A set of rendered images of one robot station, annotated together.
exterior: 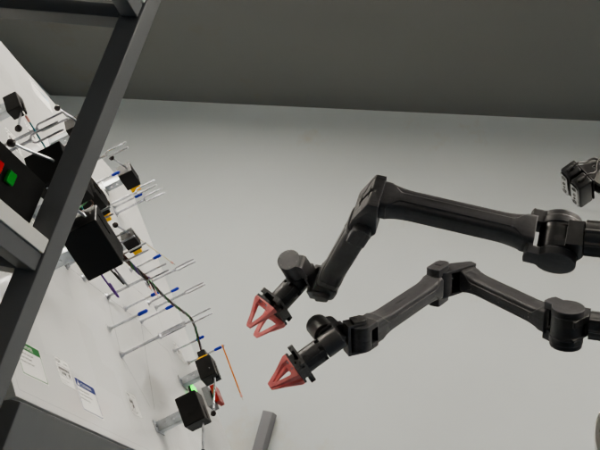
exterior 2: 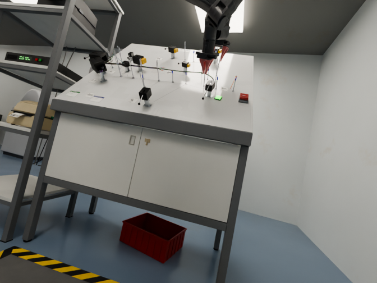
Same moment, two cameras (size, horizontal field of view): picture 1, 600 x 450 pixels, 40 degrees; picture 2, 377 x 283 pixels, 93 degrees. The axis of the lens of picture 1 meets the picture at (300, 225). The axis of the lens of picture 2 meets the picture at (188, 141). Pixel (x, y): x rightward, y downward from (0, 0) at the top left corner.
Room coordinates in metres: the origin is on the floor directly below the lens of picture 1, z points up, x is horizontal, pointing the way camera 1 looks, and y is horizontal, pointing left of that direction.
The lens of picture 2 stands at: (1.79, -0.90, 0.70)
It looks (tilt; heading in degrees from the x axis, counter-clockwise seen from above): 4 degrees up; 81
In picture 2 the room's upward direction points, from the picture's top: 12 degrees clockwise
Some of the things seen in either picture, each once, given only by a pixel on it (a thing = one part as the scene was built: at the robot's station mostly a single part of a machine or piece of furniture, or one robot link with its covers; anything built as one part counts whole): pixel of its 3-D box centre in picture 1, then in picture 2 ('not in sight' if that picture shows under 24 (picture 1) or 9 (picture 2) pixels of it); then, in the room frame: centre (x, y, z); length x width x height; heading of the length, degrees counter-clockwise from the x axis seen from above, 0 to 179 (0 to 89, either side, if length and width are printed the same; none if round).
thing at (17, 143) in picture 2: not in sight; (36, 124); (-0.75, 3.19, 0.68); 0.67 x 0.60 x 1.36; 155
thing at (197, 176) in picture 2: not in sight; (182, 172); (1.93, 0.06, 0.60); 0.55 x 0.03 x 0.39; 162
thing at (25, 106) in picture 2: not in sight; (44, 116); (0.94, 0.53, 0.76); 0.30 x 0.21 x 0.20; 75
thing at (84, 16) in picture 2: not in sight; (70, 13); (0.93, 0.53, 1.56); 0.30 x 0.23 x 0.19; 73
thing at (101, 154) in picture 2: not in sight; (92, 152); (1.41, 0.23, 0.60); 0.55 x 0.02 x 0.39; 162
